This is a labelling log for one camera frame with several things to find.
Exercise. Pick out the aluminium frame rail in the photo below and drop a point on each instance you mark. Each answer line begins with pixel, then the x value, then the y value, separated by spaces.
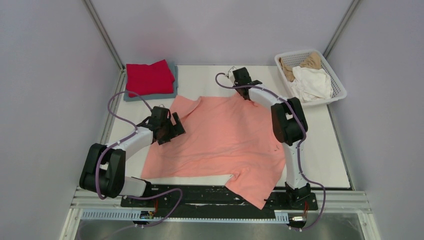
pixel 332 200

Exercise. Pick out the tan t shirt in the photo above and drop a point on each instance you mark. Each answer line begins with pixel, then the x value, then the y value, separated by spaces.
pixel 313 61

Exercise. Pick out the white t shirt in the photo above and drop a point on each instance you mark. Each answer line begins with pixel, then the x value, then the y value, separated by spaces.
pixel 310 85

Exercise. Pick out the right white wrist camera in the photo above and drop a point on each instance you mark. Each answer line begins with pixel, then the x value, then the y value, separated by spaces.
pixel 229 74

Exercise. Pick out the folded red t shirt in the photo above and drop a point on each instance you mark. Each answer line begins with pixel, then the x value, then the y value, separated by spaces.
pixel 149 79

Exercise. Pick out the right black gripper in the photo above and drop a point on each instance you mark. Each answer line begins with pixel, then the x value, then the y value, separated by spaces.
pixel 236 84

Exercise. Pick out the white plastic basket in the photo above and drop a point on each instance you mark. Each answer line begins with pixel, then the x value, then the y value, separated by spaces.
pixel 294 58

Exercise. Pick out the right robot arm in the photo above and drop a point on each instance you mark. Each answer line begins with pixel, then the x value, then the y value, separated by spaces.
pixel 289 127

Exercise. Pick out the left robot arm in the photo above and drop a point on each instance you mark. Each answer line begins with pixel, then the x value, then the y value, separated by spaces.
pixel 104 171

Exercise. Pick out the salmon pink t shirt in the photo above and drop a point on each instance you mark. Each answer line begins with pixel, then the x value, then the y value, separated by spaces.
pixel 223 136

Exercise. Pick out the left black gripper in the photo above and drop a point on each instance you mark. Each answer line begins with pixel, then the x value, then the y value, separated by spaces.
pixel 177 129

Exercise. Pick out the folded grey-blue t shirt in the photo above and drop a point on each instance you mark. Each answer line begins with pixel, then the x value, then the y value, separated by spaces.
pixel 174 70

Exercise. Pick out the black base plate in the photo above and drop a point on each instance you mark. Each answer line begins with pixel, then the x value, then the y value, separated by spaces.
pixel 219 212

